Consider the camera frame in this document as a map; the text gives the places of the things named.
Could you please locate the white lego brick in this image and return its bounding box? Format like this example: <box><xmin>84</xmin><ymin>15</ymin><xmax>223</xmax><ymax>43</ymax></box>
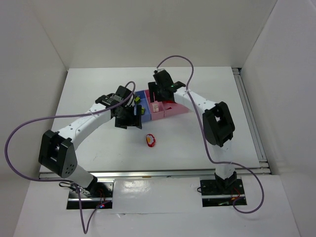
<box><xmin>152</xmin><ymin>104</ymin><xmax>159</xmax><ymax>113</ymax></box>

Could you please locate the red flower printed lego piece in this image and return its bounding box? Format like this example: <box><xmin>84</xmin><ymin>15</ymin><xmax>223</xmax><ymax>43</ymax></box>
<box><xmin>146</xmin><ymin>134</ymin><xmax>156</xmax><ymax>148</ymax></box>

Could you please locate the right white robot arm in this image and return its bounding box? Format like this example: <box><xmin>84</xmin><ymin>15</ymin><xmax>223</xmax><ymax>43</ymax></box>
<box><xmin>148</xmin><ymin>69</ymin><xmax>237</xmax><ymax>191</ymax></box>

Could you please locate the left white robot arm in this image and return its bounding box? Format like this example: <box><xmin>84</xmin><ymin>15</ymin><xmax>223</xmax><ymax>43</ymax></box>
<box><xmin>39</xmin><ymin>85</ymin><xmax>142</xmax><ymax>196</ymax></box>

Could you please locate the small pink plastic bin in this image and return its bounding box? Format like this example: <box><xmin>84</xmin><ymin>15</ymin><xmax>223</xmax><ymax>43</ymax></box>
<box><xmin>145</xmin><ymin>89</ymin><xmax>164</xmax><ymax>120</ymax></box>

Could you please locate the dark blue plastic bin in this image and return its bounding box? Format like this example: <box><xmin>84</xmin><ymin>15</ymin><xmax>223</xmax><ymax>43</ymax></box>
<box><xmin>134</xmin><ymin>90</ymin><xmax>151</xmax><ymax>123</ymax></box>

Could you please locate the large pink plastic bin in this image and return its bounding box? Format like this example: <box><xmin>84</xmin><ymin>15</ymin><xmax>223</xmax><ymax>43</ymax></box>
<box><xmin>162</xmin><ymin>101</ymin><xmax>189</xmax><ymax>117</ymax></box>

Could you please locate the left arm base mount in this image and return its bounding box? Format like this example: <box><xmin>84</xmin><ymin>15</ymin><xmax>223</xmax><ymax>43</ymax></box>
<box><xmin>59</xmin><ymin>180</ymin><xmax>114</xmax><ymax>210</ymax></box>

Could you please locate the aluminium rail front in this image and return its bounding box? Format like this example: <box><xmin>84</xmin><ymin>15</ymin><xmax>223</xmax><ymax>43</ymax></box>
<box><xmin>39</xmin><ymin>168</ymin><xmax>271</xmax><ymax>180</ymax></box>

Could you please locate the aluminium rail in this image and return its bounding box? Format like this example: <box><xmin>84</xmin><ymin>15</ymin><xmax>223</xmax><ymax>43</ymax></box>
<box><xmin>39</xmin><ymin>168</ymin><xmax>271</xmax><ymax>180</ymax></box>
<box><xmin>232</xmin><ymin>68</ymin><xmax>270</xmax><ymax>169</ymax></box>

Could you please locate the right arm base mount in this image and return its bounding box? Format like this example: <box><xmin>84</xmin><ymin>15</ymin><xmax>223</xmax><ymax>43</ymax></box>
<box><xmin>197</xmin><ymin>175</ymin><xmax>247</xmax><ymax>207</ymax></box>

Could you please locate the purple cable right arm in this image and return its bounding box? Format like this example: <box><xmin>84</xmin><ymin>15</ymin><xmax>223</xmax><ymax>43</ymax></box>
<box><xmin>154</xmin><ymin>55</ymin><xmax>265</xmax><ymax>213</ymax></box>

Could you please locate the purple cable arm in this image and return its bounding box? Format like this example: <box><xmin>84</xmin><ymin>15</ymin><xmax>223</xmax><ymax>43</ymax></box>
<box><xmin>154</xmin><ymin>55</ymin><xmax>265</xmax><ymax>213</ymax></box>
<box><xmin>4</xmin><ymin>81</ymin><xmax>136</xmax><ymax>234</ymax></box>

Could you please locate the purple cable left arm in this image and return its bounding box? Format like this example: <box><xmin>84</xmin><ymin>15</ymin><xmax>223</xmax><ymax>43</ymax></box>
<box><xmin>4</xmin><ymin>81</ymin><xmax>136</xmax><ymax>234</ymax></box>

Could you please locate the aluminium rail right side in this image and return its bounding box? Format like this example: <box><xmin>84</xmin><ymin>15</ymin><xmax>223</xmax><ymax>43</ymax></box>
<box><xmin>232</xmin><ymin>68</ymin><xmax>270</xmax><ymax>169</ymax></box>

